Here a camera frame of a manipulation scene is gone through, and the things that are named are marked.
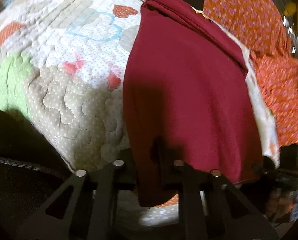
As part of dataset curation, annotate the person's right hand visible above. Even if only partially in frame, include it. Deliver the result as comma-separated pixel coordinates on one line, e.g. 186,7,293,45
266,189,294,223

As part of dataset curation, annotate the orange floral bed sheet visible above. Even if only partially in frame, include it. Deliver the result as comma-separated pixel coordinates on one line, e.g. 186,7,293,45
203,0,298,145

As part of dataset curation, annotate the white heart patterned quilt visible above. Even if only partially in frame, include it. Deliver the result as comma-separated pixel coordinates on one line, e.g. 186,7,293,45
0,0,279,229

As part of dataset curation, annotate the maroon red sweater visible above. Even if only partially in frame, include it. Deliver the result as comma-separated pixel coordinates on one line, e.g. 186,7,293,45
123,0,263,207

